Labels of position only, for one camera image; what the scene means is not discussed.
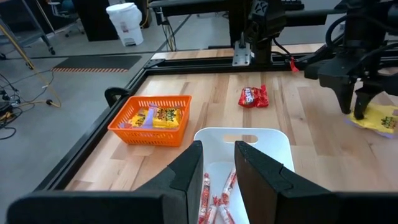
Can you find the black aluminium table frame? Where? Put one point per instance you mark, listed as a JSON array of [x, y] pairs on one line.
[[93, 137]]

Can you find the black cabinet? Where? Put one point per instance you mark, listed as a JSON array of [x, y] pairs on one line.
[[96, 18]]

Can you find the red tag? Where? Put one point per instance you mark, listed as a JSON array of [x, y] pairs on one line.
[[293, 65]]

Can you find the white plastic bin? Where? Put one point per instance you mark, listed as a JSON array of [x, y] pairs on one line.
[[273, 149]]

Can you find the black frame clamp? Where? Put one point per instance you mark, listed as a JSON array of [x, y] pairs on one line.
[[115, 93]]

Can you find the red Skittles candy bag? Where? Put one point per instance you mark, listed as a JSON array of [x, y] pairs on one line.
[[253, 97]]

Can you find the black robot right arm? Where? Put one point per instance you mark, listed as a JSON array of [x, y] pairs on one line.
[[261, 28]]

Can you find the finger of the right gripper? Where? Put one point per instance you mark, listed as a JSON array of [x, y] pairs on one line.
[[335, 73], [365, 99]]

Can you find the black orange-striped floor mat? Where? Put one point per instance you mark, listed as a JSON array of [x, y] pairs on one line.
[[96, 62]]

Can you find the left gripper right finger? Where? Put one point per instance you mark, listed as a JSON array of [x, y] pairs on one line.
[[311, 208]]

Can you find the grey metal cart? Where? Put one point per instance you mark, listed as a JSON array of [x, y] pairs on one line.
[[25, 35]]

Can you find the silver metal bracket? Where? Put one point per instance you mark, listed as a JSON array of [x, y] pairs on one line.
[[241, 56]]

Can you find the white trash can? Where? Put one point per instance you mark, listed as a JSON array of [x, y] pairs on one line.
[[126, 25]]

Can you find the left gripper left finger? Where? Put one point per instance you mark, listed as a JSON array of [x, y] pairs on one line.
[[109, 208]]

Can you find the orange plastic basket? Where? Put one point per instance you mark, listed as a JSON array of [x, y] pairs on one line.
[[149, 138]]

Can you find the Smarties candy roll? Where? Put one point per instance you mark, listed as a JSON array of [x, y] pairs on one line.
[[205, 193], [213, 211], [228, 186], [226, 216]]

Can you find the dark grey desk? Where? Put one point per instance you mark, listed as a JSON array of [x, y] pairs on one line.
[[192, 6]]

